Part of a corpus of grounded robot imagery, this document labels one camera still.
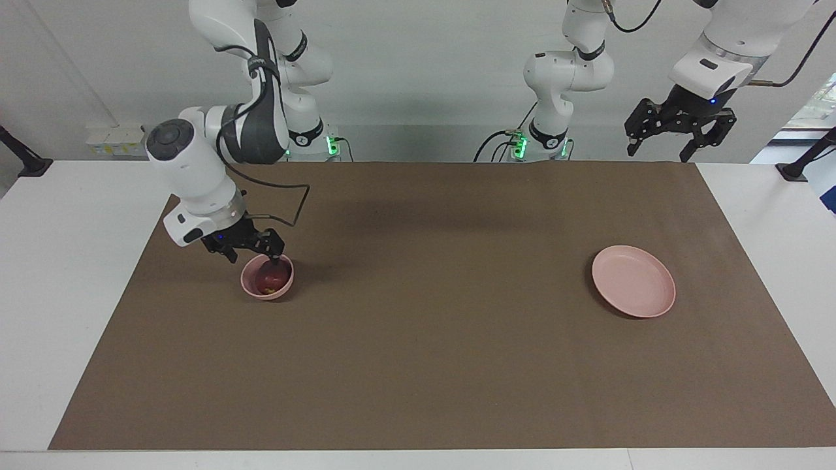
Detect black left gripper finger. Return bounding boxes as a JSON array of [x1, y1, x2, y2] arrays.
[[678, 107, 738, 163], [624, 97, 671, 157]]

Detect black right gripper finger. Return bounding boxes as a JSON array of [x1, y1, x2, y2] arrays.
[[254, 228, 286, 275], [201, 239, 240, 264]]

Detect dark red apple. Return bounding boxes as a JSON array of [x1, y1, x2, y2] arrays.
[[255, 263, 289, 295]]

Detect pink bowl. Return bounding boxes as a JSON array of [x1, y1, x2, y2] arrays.
[[240, 252, 295, 301]]

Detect pink plate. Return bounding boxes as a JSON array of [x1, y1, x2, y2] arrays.
[[592, 245, 677, 319]]

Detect black clamp stand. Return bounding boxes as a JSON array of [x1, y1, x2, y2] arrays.
[[0, 125, 54, 178], [775, 127, 836, 182]]

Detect blue object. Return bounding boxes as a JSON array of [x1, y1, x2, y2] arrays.
[[807, 173, 836, 214]]

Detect brown table mat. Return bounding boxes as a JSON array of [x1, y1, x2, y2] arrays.
[[49, 160, 836, 451]]

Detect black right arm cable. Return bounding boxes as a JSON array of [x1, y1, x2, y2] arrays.
[[214, 42, 312, 228]]

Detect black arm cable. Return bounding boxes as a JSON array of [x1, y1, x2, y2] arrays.
[[214, 42, 312, 228], [602, 0, 836, 89]]

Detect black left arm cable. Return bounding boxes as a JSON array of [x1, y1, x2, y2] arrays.
[[602, 0, 836, 89]]

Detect white wall power strip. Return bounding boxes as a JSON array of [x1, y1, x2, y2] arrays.
[[86, 124, 148, 158]]

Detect black left base cables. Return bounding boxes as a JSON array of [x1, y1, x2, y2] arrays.
[[473, 98, 539, 163]]

